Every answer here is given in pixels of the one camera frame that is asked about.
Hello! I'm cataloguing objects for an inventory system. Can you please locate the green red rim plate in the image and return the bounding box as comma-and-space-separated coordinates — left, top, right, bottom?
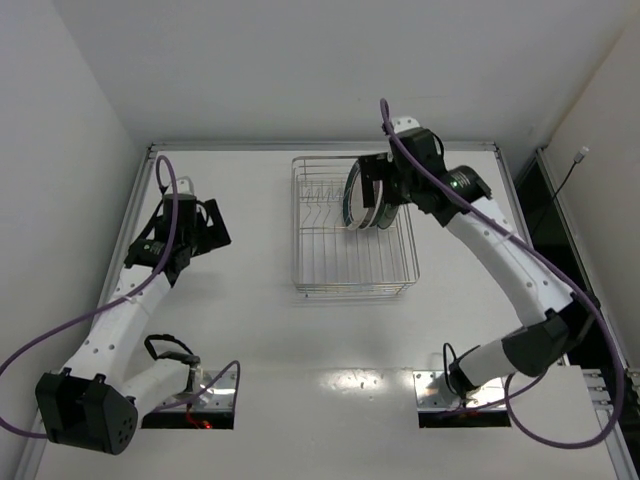
359, 181, 383, 229
342, 162, 369, 230

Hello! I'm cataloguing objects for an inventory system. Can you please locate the white plate grey rim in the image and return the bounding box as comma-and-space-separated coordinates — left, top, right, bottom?
376, 203, 400, 230

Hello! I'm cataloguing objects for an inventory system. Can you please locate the wire dish rack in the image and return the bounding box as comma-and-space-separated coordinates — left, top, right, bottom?
291, 155, 420, 298

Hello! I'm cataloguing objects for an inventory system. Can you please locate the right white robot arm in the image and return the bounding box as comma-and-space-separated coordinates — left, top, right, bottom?
358, 117, 597, 399

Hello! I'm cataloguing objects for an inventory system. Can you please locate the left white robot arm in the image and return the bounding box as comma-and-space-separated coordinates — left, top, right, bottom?
35, 177, 231, 455

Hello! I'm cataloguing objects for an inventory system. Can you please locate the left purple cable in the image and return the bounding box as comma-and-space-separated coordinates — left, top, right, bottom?
0, 154, 241, 440

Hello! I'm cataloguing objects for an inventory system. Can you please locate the purple cable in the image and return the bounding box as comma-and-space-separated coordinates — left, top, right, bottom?
0, 154, 241, 440
378, 97, 626, 447

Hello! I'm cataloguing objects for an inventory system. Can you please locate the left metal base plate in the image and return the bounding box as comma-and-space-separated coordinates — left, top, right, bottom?
156, 366, 238, 413

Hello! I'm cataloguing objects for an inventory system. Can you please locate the metal base plate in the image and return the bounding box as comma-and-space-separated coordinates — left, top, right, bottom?
413, 370, 505, 413
156, 366, 238, 413

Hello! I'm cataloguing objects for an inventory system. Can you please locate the black wall cable with plug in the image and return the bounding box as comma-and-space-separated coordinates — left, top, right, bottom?
529, 145, 590, 240

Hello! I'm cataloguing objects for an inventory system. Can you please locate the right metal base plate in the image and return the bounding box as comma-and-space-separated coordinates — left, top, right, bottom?
413, 370, 505, 413

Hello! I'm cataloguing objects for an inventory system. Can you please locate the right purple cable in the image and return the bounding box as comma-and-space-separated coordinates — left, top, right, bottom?
378, 97, 626, 447

